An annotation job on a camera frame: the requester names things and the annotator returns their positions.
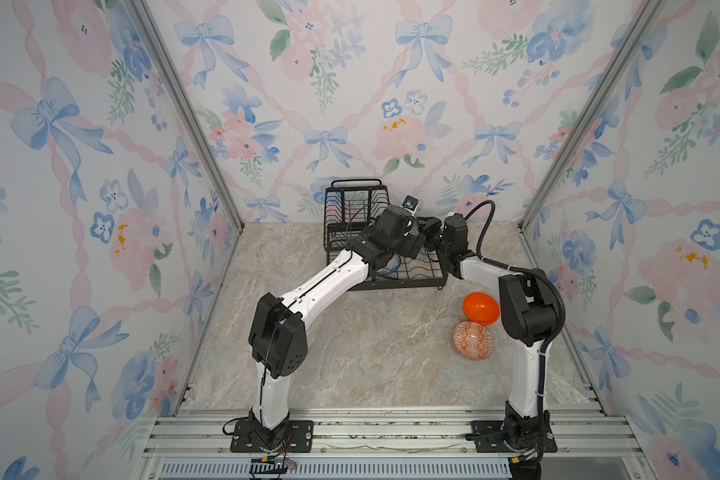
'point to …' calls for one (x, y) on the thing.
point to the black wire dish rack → (349, 207)
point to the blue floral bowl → (391, 267)
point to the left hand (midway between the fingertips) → (407, 227)
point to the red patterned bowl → (473, 341)
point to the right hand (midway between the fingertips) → (415, 217)
